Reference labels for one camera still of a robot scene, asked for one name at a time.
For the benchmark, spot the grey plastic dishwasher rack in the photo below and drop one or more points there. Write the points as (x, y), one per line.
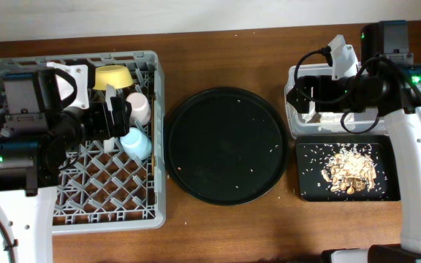
(109, 192)

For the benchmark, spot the food scraps and rice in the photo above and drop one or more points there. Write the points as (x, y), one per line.
(346, 168)

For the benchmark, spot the black rectangular tray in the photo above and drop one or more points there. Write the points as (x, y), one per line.
(388, 181)

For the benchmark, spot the pink plastic cup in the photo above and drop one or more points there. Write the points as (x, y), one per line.
(141, 110)

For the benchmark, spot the white paper napkin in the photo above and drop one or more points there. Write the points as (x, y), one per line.
(321, 117)

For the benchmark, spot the clear plastic storage bin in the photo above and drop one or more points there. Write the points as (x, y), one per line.
(355, 122)

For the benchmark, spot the blue plastic cup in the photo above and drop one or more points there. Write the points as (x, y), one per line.
(136, 144)

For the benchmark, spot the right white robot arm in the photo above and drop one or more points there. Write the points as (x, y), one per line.
(384, 77)

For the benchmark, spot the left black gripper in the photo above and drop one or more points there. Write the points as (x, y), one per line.
(116, 119)

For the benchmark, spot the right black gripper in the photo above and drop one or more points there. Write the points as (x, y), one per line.
(308, 94)

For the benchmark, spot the yellow plastic bowl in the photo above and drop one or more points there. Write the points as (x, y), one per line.
(117, 76)

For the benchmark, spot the light grey round plate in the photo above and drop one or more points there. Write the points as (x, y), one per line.
(109, 94)

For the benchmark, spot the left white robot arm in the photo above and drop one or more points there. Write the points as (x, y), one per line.
(38, 125)

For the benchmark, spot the round black serving tray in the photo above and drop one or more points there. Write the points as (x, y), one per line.
(231, 144)

